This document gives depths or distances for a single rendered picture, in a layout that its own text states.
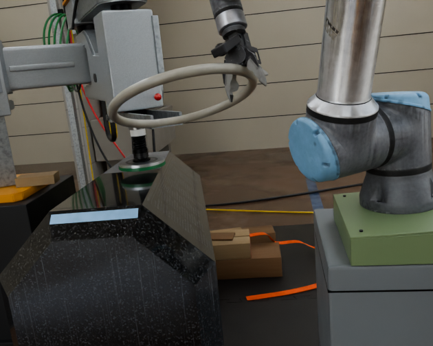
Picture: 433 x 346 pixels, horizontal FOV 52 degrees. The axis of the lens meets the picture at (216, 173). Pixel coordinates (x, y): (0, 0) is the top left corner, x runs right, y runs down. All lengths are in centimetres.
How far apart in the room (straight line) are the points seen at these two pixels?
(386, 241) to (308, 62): 591
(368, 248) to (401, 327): 20
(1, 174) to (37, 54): 66
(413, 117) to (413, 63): 600
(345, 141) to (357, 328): 42
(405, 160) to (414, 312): 33
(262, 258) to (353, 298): 173
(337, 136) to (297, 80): 588
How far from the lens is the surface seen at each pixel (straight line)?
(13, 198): 240
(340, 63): 92
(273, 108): 684
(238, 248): 273
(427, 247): 103
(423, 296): 108
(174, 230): 162
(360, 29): 90
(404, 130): 106
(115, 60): 196
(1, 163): 259
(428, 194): 113
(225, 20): 136
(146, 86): 124
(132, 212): 160
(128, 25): 199
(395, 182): 110
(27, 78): 257
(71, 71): 260
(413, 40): 707
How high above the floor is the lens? 129
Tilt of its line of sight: 13 degrees down
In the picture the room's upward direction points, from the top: 5 degrees counter-clockwise
